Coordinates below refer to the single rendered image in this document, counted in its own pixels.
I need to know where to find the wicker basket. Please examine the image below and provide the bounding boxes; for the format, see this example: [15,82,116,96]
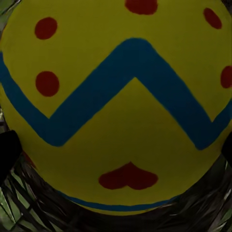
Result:
[0,0,232,232]

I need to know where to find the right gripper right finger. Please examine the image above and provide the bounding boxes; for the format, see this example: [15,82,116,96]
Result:
[221,132,232,167]

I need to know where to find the easter egg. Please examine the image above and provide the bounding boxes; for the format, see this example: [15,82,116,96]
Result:
[0,0,232,216]

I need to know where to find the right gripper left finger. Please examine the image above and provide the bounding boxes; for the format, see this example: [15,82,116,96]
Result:
[0,130,23,187]

